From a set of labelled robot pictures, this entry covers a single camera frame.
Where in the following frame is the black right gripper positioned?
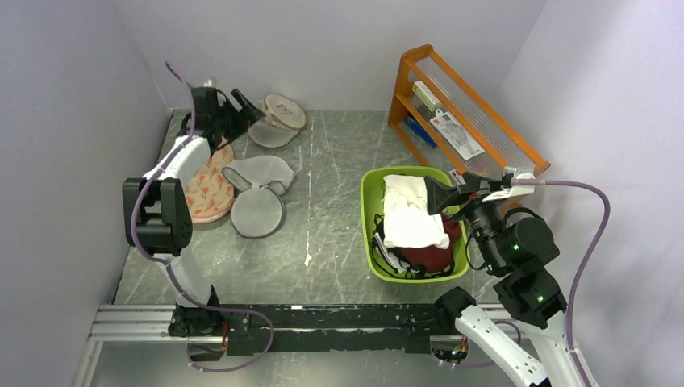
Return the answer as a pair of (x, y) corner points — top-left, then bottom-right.
(424, 169), (509, 272)

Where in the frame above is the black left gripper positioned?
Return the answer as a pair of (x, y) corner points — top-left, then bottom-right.
(215, 89), (268, 144)

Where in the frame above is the beige-trim mesh laundry bag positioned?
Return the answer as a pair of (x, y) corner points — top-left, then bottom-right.
(248, 94), (307, 148)

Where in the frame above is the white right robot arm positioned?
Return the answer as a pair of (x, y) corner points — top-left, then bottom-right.
(424, 169), (611, 386)

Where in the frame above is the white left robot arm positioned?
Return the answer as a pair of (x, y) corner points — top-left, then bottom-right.
(122, 85), (264, 335)

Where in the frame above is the floral pink bra pad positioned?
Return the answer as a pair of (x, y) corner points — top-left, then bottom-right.
(185, 139), (235, 224)

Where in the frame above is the blue-trim mesh laundry bag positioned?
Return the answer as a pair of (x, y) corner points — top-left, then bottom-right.
(222, 155), (294, 239)

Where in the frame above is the white cloth in basket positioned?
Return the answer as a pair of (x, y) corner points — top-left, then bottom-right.
(382, 174), (450, 249)

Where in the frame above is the red garment in basket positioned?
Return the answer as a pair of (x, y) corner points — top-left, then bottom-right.
(399, 214), (462, 276)

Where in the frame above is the green plastic basket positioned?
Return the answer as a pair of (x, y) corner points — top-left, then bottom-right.
(361, 166), (469, 285)

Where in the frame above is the white packaged item on shelf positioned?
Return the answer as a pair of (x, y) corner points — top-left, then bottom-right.
(430, 109), (485, 160)

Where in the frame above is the orange wooden shelf rack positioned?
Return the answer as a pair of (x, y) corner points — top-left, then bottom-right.
(388, 44), (551, 177)

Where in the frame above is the black white garment in basket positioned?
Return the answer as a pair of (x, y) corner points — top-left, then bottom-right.
(370, 214), (448, 280)

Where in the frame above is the blue item on shelf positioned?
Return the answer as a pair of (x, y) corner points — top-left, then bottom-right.
(404, 115), (437, 148)

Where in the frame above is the green white box on shelf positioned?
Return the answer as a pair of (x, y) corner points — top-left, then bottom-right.
(412, 81), (443, 113)

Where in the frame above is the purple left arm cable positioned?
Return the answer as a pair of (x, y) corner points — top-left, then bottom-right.
(131, 61), (276, 374)

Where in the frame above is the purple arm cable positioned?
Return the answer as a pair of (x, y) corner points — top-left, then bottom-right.
(438, 178), (611, 387)
(131, 61), (276, 374)

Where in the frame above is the black mounting rail base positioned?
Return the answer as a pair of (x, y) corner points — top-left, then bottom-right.
(88, 303), (557, 356)

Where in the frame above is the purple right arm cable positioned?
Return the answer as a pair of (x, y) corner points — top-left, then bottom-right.
(438, 178), (611, 387)

